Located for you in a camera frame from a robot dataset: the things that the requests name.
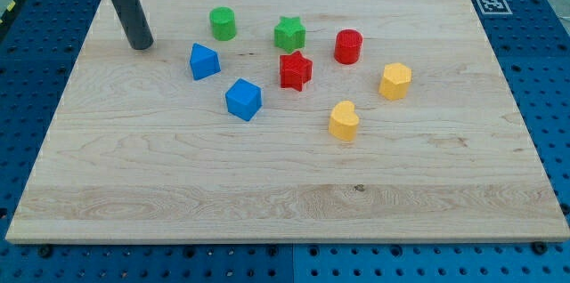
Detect blue triangle block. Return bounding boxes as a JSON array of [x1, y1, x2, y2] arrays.
[[189, 43, 221, 80]]

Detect light wooden board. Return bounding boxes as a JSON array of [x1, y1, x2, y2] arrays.
[[6, 0, 569, 245]]

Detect blue cube block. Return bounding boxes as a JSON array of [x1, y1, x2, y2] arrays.
[[225, 78, 262, 121]]

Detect red star block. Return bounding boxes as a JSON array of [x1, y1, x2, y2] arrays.
[[280, 51, 313, 92]]

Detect yellow heart block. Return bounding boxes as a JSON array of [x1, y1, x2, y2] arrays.
[[328, 101, 360, 142]]

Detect green star block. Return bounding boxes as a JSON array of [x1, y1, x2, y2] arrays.
[[273, 16, 306, 53]]

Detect red cylinder block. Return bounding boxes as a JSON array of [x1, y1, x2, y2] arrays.
[[334, 29, 363, 65]]

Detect yellow hexagon block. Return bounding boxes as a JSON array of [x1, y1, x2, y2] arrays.
[[379, 62, 412, 101]]

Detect green cylinder block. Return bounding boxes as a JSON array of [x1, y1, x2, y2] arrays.
[[209, 6, 237, 41]]

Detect dark grey cylindrical pointer rod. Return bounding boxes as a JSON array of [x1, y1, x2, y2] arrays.
[[111, 0, 154, 50]]

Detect white fiducial marker tag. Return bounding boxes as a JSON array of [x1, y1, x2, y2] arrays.
[[475, 0, 512, 15]]

